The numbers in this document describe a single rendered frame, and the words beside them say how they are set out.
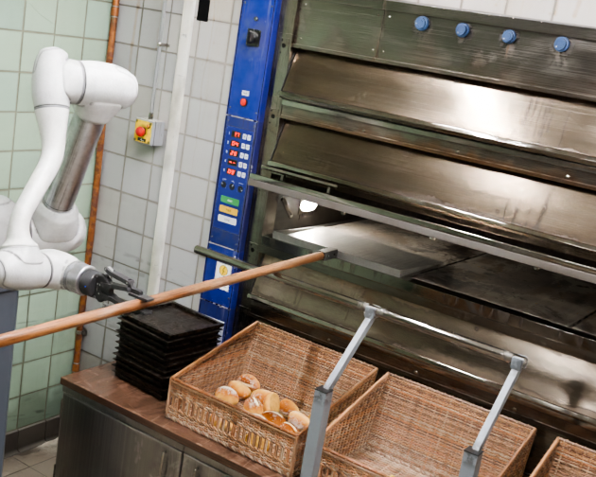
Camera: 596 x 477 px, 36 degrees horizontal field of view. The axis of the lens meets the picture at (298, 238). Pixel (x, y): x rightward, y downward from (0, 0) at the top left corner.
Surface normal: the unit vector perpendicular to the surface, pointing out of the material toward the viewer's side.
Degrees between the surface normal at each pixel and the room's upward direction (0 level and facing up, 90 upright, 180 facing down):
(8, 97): 90
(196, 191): 90
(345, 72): 70
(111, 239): 90
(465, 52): 90
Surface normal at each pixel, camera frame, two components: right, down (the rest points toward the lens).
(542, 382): -0.47, -0.23
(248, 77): -0.55, 0.11
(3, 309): 0.81, 0.25
